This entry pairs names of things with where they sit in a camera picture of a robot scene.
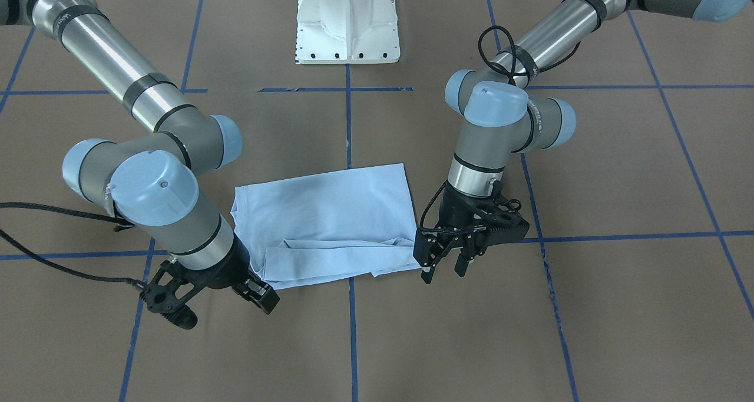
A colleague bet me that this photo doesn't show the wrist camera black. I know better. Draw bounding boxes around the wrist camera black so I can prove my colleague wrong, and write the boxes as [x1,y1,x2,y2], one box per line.
[139,260,200,330]
[475,179,530,247]

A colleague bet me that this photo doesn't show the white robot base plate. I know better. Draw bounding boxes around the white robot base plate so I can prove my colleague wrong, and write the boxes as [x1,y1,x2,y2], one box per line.
[295,0,401,65]

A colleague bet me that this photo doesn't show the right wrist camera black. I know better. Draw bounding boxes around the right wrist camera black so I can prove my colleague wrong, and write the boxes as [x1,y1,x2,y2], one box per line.
[139,260,200,330]

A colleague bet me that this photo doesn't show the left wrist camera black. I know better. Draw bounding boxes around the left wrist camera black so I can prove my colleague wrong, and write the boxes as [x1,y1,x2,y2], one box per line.
[475,179,530,247]

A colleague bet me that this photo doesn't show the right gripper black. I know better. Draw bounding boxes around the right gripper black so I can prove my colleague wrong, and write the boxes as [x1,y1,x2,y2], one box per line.
[171,235,280,314]

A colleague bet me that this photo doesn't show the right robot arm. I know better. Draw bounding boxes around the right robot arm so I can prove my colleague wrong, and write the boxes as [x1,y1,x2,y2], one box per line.
[2,0,279,329]

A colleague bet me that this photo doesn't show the light blue t-shirt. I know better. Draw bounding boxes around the light blue t-shirt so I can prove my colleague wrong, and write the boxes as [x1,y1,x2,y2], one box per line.
[231,163,418,289]

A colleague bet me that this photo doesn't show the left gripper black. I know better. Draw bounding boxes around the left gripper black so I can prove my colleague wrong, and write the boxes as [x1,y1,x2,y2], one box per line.
[413,182,490,284]

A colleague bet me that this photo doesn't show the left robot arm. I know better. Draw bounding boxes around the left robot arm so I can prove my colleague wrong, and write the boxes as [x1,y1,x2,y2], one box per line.
[413,0,752,284]

